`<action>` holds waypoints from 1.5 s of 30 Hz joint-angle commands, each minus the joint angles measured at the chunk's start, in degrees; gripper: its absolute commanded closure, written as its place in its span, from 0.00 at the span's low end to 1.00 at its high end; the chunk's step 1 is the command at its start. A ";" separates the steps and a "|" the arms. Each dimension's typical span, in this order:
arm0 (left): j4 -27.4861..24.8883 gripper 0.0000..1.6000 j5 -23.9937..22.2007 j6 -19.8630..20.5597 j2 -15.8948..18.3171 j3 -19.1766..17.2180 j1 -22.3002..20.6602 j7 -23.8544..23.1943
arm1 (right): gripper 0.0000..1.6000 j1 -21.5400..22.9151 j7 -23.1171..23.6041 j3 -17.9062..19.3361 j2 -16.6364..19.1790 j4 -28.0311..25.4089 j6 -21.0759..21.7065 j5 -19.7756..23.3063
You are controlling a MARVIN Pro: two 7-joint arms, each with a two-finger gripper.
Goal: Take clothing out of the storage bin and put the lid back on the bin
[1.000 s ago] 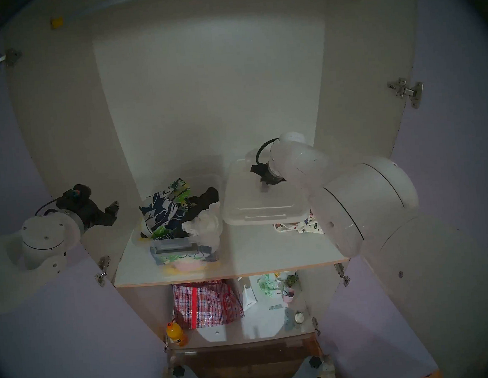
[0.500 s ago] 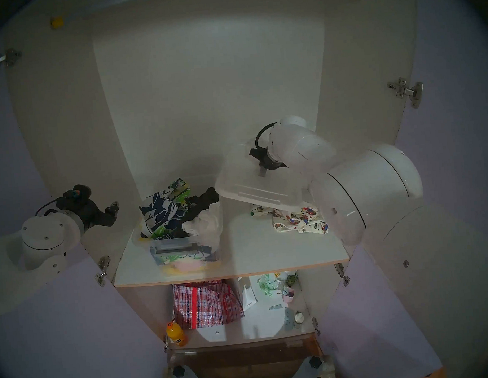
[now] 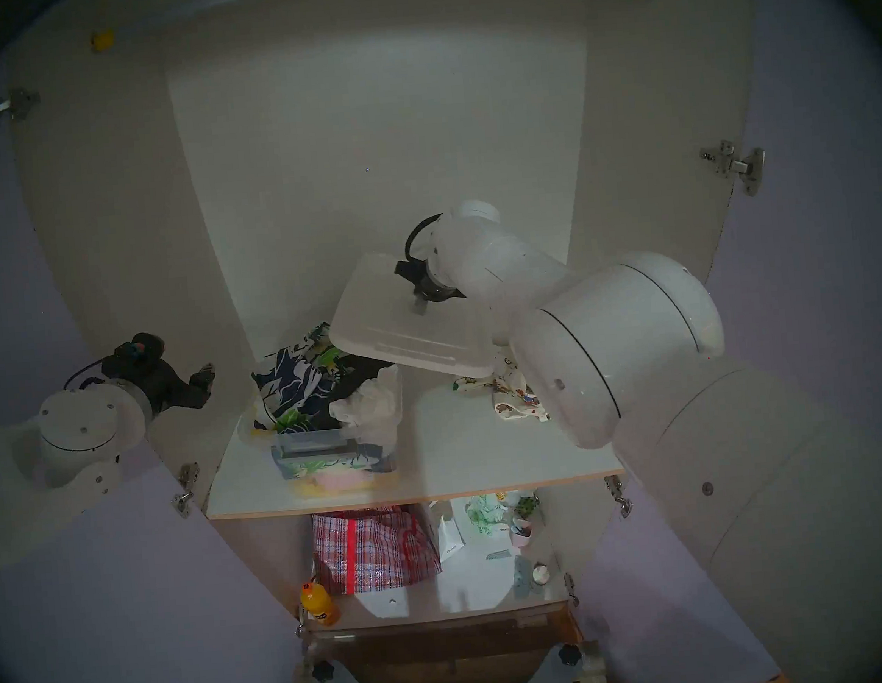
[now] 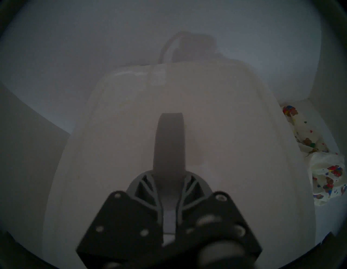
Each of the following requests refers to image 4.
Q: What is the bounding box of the cream cartoon print garment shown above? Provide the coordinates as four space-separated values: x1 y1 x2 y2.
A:
281 105 347 207

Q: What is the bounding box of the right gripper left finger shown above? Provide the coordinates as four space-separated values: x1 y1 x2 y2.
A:
127 169 165 234

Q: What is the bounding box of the white bin lid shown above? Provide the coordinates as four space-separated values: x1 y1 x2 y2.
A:
42 59 317 269

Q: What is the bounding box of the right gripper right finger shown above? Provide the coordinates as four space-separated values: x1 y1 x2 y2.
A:
175 171 213 234

